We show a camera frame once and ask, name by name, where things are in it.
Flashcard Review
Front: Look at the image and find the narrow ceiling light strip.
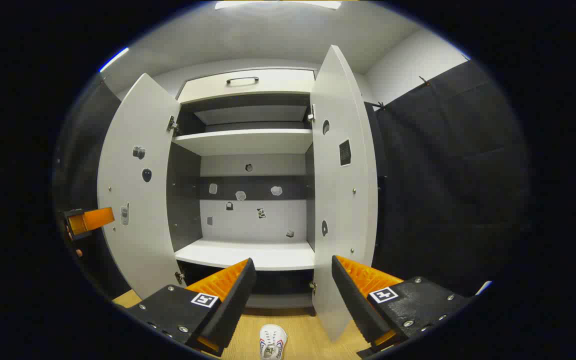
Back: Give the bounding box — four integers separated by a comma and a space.
99, 47, 130, 72

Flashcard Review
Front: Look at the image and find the white shoe cabinet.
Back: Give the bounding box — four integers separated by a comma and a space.
97, 45, 379, 343

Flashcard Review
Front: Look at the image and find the white cabinet shelf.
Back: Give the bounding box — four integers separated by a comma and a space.
173, 129, 314, 157
175, 238, 316, 271

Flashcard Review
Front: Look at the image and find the white shoe yellow sole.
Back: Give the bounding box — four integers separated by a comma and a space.
259, 324, 288, 360

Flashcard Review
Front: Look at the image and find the wide ceiling light panel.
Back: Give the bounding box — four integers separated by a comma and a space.
214, 1, 342, 11

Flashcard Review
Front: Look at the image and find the white cabinet drawer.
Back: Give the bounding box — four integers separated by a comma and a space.
177, 68, 316, 104

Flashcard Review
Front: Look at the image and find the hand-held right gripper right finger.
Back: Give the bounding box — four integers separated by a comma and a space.
331, 255, 473, 353

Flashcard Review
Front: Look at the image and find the white cabinet door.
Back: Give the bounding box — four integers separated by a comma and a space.
97, 73, 185, 301
310, 45, 379, 343

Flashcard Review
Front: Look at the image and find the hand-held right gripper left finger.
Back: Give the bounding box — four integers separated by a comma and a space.
125, 258, 257, 357

